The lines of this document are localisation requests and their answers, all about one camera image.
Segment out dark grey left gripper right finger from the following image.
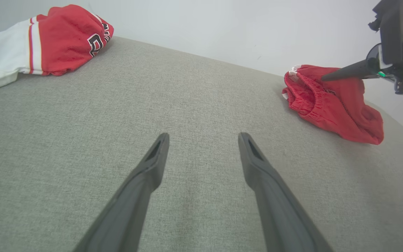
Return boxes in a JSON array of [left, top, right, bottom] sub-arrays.
[[238, 132, 333, 252]]

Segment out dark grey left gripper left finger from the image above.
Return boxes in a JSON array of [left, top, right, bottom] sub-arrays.
[[73, 132, 170, 252]]

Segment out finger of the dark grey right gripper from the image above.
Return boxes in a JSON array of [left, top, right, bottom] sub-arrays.
[[321, 58, 381, 82]]

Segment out plain red mesh shorts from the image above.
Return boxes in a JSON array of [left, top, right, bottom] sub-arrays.
[[281, 64, 384, 145]]

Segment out red sports jersey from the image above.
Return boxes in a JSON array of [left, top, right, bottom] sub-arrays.
[[0, 4, 114, 89]]

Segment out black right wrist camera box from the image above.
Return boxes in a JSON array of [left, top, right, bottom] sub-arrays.
[[368, 0, 403, 65]]

